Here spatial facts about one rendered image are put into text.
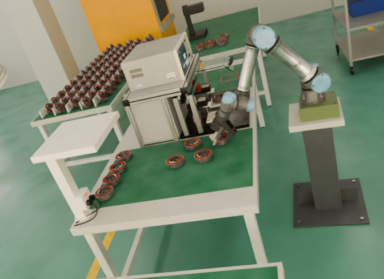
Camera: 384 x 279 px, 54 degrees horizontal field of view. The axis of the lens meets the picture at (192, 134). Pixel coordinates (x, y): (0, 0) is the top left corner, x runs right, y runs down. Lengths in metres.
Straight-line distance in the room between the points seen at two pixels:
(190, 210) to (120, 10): 4.74
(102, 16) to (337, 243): 4.96
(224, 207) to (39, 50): 5.01
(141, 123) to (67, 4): 6.29
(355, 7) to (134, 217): 3.83
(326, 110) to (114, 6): 4.51
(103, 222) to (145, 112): 0.80
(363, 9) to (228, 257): 3.45
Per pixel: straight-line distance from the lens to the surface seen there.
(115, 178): 2.35
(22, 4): 6.34
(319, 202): 2.83
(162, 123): 2.54
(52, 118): 3.99
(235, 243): 2.77
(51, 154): 1.93
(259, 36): 2.09
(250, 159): 2.16
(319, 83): 2.24
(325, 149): 2.57
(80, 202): 2.11
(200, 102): 2.62
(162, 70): 2.52
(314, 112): 2.40
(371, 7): 5.11
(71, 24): 8.74
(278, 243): 2.70
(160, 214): 1.97
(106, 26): 6.43
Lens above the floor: 1.91
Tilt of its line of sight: 27 degrees down
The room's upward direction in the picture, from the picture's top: 18 degrees counter-clockwise
